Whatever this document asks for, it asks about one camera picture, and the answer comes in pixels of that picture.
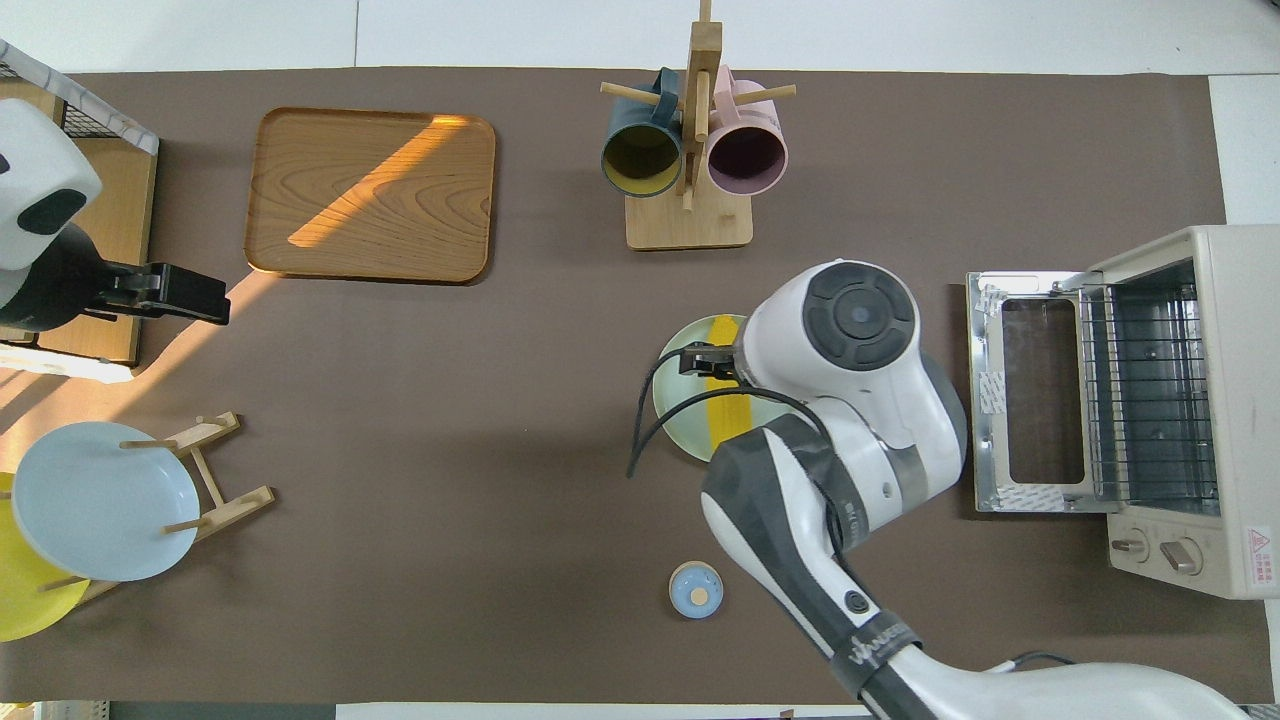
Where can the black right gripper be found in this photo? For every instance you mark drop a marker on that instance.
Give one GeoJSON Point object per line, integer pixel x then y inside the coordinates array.
{"type": "Point", "coordinates": [740, 365]}

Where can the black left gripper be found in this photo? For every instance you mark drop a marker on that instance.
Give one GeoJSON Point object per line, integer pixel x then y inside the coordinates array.
{"type": "Point", "coordinates": [50, 290]}

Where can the mint green plate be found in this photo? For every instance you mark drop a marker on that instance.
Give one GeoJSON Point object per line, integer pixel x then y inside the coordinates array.
{"type": "Point", "coordinates": [680, 410]}

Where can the yellow corn cob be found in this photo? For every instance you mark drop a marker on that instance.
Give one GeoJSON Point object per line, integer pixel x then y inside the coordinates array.
{"type": "Point", "coordinates": [728, 415]}

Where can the white toaster oven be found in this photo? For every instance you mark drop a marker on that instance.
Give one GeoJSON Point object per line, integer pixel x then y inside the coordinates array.
{"type": "Point", "coordinates": [1240, 350]}

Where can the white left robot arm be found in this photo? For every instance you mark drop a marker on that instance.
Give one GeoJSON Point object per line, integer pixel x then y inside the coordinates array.
{"type": "Point", "coordinates": [40, 160]}

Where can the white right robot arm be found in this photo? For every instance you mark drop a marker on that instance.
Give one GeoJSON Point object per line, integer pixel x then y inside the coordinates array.
{"type": "Point", "coordinates": [860, 330]}

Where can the wooden mug rack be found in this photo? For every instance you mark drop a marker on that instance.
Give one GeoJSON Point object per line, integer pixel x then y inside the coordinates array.
{"type": "Point", "coordinates": [690, 225]}

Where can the pink mug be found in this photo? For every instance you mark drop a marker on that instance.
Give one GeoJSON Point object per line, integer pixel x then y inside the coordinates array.
{"type": "Point", "coordinates": [745, 155]}

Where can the dark blue mug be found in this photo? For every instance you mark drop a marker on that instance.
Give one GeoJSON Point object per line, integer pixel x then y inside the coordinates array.
{"type": "Point", "coordinates": [640, 160]}

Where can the brown wooden tray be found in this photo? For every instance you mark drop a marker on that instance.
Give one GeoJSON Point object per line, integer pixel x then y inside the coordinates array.
{"type": "Point", "coordinates": [370, 200]}

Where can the wooden plate rack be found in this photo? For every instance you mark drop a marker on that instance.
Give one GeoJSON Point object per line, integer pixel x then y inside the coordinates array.
{"type": "Point", "coordinates": [240, 505]}

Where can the light blue plate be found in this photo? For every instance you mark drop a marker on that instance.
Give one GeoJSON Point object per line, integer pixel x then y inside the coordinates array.
{"type": "Point", "coordinates": [100, 500]}

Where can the brown table mat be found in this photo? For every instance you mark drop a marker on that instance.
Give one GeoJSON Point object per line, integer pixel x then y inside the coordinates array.
{"type": "Point", "coordinates": [450, 450]}

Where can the yellow plate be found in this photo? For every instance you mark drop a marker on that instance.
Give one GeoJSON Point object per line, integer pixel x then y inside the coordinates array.
{"type": "Point", "coordinates": [20, 600]}

